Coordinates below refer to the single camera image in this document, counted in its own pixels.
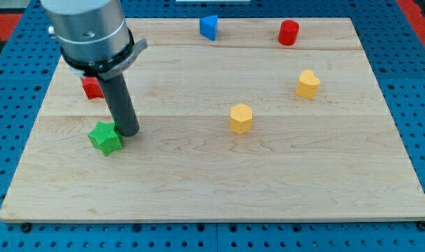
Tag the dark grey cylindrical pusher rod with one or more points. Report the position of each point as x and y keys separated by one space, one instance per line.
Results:
x=120 y=105

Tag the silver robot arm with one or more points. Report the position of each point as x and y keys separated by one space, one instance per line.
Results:
x=95 y=41

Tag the yellow hexagon block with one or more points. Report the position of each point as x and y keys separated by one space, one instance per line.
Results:
x=241 y=117

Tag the green star block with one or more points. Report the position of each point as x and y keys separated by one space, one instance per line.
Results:
x=105 y=137

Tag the blue triangle block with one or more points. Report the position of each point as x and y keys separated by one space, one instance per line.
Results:
x=209 y=27

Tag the light wooden board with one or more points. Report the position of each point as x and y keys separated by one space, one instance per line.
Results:
x=335 y=158

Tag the red cylinder block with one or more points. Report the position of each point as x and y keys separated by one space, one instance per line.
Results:
x=288 y=32

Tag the yellow heart block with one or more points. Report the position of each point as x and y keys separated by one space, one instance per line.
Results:
x=308 y=84

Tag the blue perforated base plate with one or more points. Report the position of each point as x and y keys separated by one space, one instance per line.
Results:
x=393 y=36

